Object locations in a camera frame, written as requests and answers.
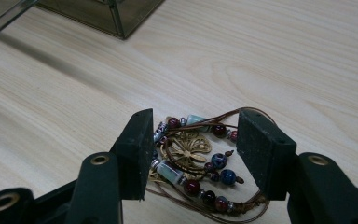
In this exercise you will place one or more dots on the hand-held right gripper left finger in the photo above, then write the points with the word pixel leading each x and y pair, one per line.
pixel 127 168

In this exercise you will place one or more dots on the glass jewelry box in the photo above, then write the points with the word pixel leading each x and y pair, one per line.
pixel 99 15

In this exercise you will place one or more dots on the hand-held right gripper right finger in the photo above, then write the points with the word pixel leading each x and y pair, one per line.
pixel 279 165

